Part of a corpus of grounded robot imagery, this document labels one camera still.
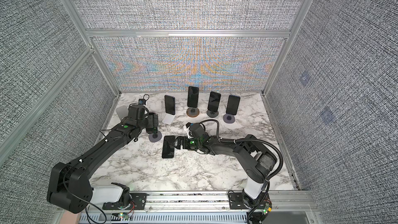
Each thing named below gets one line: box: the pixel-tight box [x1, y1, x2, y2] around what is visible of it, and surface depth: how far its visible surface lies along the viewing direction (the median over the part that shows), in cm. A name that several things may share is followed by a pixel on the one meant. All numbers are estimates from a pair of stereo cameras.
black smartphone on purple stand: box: [225, 94, 241, 116], surface depth 98 cm
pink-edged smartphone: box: [146, 112, 159, 134], surface depth 79 cm
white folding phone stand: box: [161, 113, 176, 125], surface depth 105 cm
